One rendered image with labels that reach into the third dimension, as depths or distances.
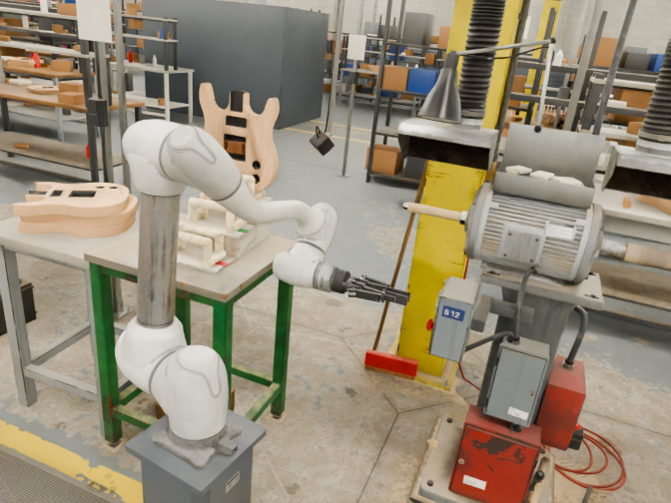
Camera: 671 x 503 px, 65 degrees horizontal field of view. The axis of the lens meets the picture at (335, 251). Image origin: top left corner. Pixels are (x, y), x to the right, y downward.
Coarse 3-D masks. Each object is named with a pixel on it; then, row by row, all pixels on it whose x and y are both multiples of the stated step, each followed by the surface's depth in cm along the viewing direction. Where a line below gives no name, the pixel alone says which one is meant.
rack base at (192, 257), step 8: (192, 248) 208; (184, 256) 200; (192, 256) 201; (200, 256) 201; (232, 256) 204; (184, 264) 195; (192, 264) 194; (200, 264) 195; (216, 264) 196; (216, 272) 192
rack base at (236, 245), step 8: (208, 216) 220; (200, 224) 211; (208, 224) 212; (216, 224) 212; (224, 224) 213; (224, 232) 205; (240, 232) 207; (248, 232) 209; (224, 240) 203; (232, 240) 202; (240, 240) 204; (248, 240) 211; (200, 248) 208; (224, 248) 204; (232, 248) 203; (240, 248) 206; (248, 248) 212; (240, 256) 207
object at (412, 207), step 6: (408, 204) 181; (414, 204) 181; (408, 210) 181; (414, 210) 180; (420, 210) 180; (426, 210) 179; (432, 210) 178; (438, 210) 178; (444, 210) 178; (432, 216) 179; (438, 216) 178; (444, 216) 177; (450, 216) 176; (456, 216) 176
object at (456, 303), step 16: (448, 288) 155; (464, 288) 156; (448, 304) 151; (464, 304) 149; (448, 320) 152; (464, 320) 150; (432, 336) 156; (448, 336) 154; (464, 336) 152; (496, 336) 166; (512, 336) 166; (432, 352) 158; (448, 352) 156
